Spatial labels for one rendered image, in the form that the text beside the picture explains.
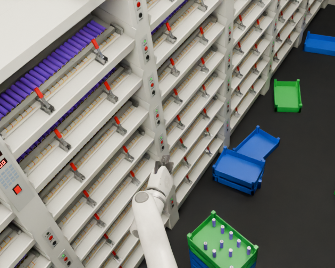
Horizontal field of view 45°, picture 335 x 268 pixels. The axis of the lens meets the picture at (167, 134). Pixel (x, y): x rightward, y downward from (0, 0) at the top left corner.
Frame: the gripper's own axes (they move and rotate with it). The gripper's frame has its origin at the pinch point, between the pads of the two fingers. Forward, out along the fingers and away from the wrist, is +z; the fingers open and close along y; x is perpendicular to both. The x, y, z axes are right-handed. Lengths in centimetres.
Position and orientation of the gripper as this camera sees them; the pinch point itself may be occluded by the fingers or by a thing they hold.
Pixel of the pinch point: (167, 162)
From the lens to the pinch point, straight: 153.5
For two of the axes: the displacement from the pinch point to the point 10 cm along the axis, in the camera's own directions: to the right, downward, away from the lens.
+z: 2.7, -7.1, 6.5
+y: -3.5, -7.1, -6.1
